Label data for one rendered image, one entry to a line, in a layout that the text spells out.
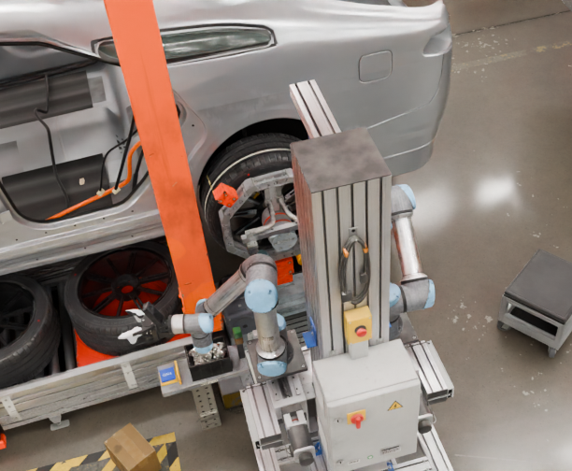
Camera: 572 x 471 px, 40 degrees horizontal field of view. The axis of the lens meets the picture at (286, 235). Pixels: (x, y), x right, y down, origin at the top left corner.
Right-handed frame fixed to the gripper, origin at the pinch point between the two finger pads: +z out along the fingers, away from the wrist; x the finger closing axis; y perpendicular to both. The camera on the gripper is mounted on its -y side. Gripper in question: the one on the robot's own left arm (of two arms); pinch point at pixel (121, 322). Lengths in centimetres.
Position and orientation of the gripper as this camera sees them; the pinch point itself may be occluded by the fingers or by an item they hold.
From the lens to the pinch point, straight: 311.9
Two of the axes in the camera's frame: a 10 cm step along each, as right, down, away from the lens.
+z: -10.0, 0.6, 0.6
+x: 0.1, -6.0, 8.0
